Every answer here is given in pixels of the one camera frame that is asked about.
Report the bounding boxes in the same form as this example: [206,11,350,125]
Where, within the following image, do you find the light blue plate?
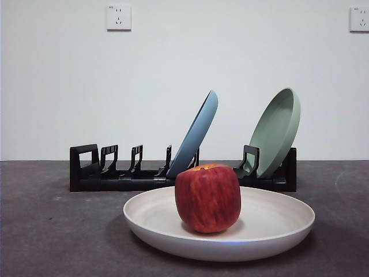
[166,89,219,179]

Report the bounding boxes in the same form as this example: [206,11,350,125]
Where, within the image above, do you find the pale green plate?
[247,87,302,179]

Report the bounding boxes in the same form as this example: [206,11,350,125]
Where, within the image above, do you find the red apple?
[175,163,242,234]

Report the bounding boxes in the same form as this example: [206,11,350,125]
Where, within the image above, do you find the cream yellow plate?
[123,185,316,263]

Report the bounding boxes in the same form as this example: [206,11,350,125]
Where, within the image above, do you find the white wall socket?
[106,3,132,32]
[349,6,369,33]

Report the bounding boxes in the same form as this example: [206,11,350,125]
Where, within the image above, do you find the black plate rack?
[69,143,298,193]

